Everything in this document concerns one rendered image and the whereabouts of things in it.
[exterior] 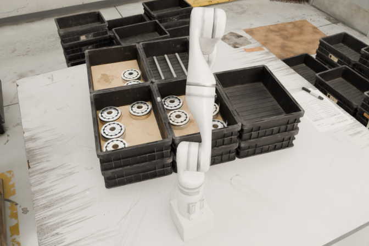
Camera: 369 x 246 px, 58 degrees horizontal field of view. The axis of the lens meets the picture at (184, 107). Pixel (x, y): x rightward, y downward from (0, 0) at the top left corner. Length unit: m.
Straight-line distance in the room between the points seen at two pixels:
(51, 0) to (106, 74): 2.84
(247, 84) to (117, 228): 0.97
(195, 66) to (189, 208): 0.50
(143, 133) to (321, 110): 0.99
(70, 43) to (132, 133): 1.61
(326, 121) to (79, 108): 1.32
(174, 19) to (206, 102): 2.22
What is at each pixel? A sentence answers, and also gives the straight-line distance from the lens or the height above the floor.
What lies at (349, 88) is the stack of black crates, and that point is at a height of 0.38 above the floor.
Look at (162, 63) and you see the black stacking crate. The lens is 1.95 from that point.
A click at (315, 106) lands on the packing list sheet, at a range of 1.97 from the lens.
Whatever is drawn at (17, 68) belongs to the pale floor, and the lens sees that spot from 3.78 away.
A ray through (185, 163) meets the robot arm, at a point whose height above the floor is 1.10.
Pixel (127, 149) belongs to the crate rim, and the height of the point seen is 0.93.
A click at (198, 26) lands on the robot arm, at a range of 1.02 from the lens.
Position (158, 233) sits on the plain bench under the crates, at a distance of 1.36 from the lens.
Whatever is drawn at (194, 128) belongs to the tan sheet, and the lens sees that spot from 1.52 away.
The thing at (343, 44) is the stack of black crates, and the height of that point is 0.38.
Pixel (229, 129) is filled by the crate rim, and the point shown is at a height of 0.93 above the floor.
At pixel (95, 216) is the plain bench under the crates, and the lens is 1.44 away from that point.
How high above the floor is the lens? 1.89
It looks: 41 degrees down
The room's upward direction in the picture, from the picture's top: straight up
